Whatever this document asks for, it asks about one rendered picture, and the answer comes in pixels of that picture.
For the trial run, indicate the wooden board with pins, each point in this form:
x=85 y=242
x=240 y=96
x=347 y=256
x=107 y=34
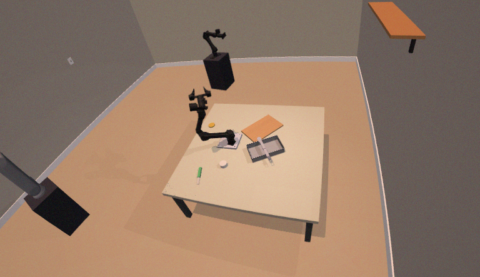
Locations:
x=262 y=128

